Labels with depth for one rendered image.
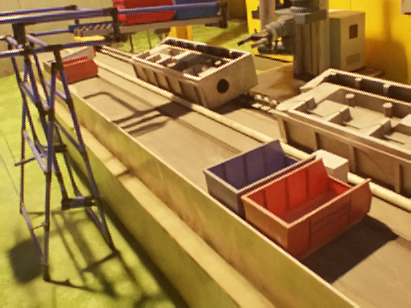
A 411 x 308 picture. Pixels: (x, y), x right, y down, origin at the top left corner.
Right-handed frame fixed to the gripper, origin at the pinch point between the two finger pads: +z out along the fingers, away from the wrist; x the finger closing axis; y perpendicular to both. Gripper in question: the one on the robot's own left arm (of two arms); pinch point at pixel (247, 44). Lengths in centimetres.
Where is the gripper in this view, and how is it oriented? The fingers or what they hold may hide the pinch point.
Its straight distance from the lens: 246.7
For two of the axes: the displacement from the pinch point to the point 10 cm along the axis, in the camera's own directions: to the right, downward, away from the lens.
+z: -8.0, 4.7, -3.7
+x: 5.4, 2.9, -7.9
